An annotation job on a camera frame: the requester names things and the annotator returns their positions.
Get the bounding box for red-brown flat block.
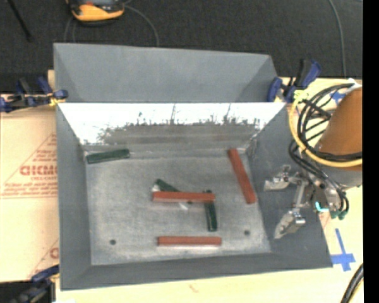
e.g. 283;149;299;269
157;235;222;247
227;148;258;205
151;191;216;204

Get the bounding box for dark green flat block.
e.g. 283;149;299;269
86;148;131;165
203;190;218;232
154;178;181;193

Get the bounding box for grey metal bin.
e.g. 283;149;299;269
52;42;333;290

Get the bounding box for brown cardboard board, red print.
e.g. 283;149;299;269
0;101;61;283

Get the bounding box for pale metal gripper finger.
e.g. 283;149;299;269
274;209;306;240
263;165;297;192

